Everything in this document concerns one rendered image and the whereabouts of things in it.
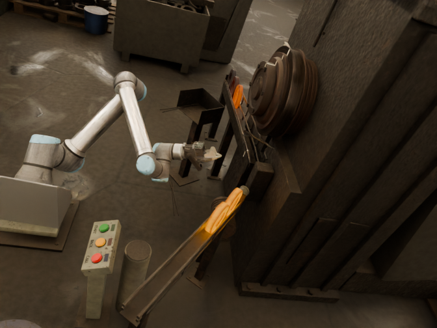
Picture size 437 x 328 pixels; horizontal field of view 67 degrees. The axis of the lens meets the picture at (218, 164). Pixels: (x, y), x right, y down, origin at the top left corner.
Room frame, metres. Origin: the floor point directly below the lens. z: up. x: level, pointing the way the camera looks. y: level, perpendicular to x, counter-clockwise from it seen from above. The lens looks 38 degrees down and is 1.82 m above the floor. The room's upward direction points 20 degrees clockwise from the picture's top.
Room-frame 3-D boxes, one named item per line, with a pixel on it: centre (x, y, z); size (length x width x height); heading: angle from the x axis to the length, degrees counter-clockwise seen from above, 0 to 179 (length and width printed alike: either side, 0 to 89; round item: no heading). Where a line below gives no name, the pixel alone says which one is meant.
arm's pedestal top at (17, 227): (1.17, 0.93, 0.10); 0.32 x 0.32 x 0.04; 16
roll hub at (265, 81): (1.62, -0.07, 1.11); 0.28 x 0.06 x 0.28; 17
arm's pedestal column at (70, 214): (1.17, 0.93, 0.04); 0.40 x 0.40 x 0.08; 16
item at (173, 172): (2.04, 0.26, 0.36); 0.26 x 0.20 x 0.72; 52
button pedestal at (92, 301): (0.79, 0.35, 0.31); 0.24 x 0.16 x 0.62; 17
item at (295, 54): (1.65, -0.16, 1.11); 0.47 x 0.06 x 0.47; 17
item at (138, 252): (0.87, 0.20, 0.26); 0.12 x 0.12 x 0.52
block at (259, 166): (1.43, -0.24, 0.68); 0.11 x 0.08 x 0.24; 107
